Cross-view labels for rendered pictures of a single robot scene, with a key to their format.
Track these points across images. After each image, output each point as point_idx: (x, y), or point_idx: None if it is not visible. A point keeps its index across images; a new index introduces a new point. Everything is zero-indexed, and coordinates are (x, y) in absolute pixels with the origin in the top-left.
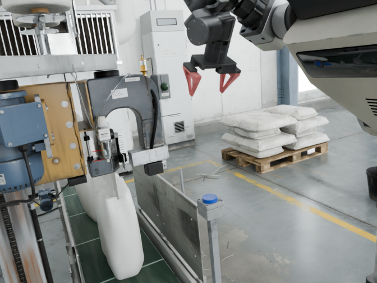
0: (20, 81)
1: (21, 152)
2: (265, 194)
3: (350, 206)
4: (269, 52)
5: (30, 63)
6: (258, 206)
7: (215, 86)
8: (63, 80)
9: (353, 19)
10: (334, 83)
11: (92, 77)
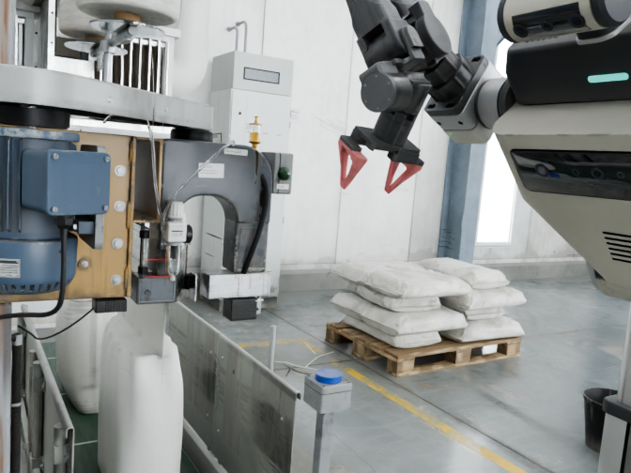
0: None
1: (53, 230)
2: (401, 413)
3: (551, 454)
4: (433, 162)
5: (100, 93)
6: (386, 434)
7: (329, 206)
8: None
9: (596, 114)
10: (561, 203)
11: None
